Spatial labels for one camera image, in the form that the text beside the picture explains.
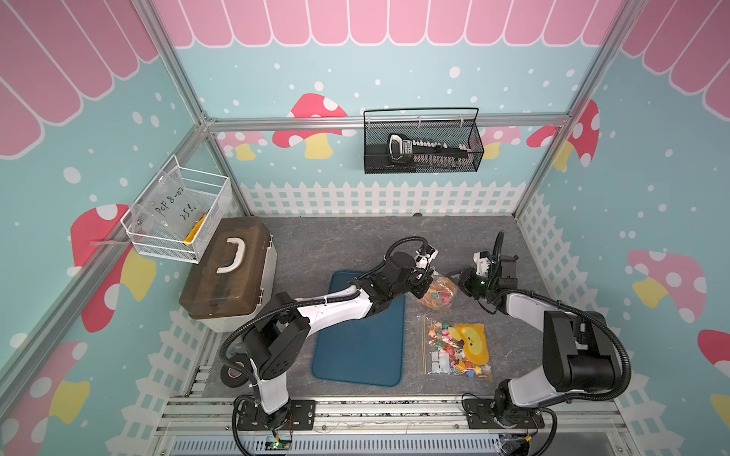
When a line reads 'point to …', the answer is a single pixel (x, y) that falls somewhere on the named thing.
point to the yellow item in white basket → (192, 235)
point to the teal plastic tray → (369, 351)
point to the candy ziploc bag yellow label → (455, 349)
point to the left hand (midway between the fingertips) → (431, 274)
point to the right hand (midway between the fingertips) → (449, 274)
